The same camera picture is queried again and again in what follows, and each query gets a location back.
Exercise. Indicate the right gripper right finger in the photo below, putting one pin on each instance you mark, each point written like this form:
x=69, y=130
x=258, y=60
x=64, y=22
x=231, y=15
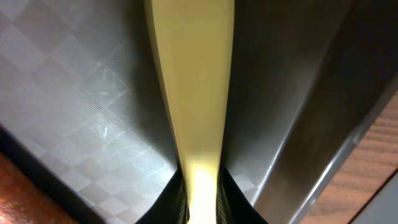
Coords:
x=232, y=207

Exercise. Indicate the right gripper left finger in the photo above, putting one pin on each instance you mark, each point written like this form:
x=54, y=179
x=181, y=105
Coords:
x=171, y=207

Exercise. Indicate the pale yellow spoon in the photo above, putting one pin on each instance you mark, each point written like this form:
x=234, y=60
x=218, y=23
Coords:
x=192, y=43

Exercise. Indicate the grey dishwasher rack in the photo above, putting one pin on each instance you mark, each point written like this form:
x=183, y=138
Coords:
x=383, y=207

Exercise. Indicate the dark brown serving tray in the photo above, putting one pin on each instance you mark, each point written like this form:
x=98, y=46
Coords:
x=84, y=119

